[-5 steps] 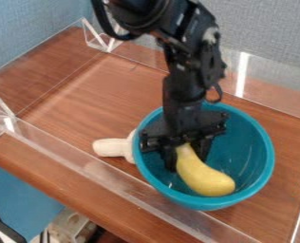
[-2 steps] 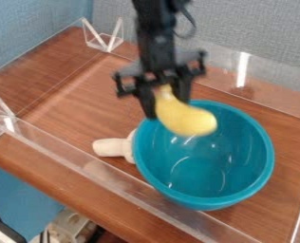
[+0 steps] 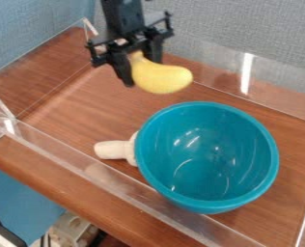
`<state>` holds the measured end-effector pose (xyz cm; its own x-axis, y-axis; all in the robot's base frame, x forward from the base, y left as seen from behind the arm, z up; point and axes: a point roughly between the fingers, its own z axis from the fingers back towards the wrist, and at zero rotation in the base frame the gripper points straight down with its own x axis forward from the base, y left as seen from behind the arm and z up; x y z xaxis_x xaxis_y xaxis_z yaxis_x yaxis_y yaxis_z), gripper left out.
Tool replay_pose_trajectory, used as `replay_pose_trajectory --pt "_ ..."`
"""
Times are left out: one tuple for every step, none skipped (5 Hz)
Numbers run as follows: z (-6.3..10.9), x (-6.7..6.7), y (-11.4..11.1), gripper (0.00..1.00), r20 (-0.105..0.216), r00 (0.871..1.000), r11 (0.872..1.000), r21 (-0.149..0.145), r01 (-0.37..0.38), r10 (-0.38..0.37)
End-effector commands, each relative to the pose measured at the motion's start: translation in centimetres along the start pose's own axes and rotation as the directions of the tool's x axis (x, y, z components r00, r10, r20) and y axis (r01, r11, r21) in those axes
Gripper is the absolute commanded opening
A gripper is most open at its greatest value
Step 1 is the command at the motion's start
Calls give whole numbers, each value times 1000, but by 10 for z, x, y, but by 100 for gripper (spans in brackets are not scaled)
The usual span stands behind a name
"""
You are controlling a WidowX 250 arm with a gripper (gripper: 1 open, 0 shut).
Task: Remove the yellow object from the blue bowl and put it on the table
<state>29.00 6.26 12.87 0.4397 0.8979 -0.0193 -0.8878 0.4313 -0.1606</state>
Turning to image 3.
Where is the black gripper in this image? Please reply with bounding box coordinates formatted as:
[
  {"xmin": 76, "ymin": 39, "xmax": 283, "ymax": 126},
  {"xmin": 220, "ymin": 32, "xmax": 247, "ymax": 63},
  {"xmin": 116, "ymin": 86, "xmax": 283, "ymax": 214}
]
[{"xmin": 87, "ymin": 0, "xmax": 174, "ymax": 87}]

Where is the clear acrylic barrier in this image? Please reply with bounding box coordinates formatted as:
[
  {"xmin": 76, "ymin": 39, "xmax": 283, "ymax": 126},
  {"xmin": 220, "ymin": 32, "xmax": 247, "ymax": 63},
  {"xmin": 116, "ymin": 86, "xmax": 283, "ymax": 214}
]
[
  {"xmin": 164, "ymin": 34, "xmax": 305, "ymax": 120},
  {"xmin": 0, "ymin": 121, "xmax": 264, "ymax": 247}
]

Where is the yellow toy banana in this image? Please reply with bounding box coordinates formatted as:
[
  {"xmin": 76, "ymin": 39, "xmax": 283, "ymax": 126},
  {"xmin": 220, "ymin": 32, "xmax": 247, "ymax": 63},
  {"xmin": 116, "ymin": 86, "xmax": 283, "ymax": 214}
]
[{"xmin": 131, "ymin": 51, "xmax": 194, "ymax": 95}]

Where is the grey metal frame below table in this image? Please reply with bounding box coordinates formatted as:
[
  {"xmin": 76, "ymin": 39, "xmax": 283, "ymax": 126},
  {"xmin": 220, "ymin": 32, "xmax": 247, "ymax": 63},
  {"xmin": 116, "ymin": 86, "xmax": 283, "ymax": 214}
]
[{"xmin": 30, "ymin": 211, "xmax": 99, "ymax": 247}]

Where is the blue plastic bowl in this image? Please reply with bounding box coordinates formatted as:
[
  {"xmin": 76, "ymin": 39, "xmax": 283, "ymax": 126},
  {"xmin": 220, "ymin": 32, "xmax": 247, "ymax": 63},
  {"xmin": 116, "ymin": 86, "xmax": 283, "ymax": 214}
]
[{"xmin": 134, "ymin": 101, "xmax": 280, "ymax": 214}]

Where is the plush toy mushroom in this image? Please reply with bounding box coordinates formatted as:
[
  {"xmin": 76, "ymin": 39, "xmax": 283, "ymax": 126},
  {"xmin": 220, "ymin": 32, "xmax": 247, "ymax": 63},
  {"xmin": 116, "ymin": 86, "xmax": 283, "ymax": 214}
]
[{"xmin": 94, "ymin": 133, "xmax": 136, "ymax": 166}]

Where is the clear acrylic front barrier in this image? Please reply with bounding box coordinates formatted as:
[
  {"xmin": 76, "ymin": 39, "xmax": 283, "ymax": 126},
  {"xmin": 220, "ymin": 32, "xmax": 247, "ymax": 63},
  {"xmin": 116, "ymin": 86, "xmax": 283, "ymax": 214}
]
[{"xmin": 0, "ymin": 121, "xmax": 264, "ymax": 247}]

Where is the clear acrylic corner bracket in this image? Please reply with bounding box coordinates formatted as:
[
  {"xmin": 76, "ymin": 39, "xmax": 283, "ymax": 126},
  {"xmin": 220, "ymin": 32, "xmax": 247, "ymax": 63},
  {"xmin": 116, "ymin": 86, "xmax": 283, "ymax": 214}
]
[{"xmin": 82, "ymin": 17, "xmax": 98, "ymax": 45}]

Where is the clear acrylic back barrier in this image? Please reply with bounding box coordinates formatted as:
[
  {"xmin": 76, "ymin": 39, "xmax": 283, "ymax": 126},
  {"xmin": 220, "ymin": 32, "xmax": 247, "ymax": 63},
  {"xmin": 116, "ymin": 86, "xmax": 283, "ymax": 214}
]
[{"xmin": 164, "ymin": 34, "xmax": 305, "ymax": 120}]

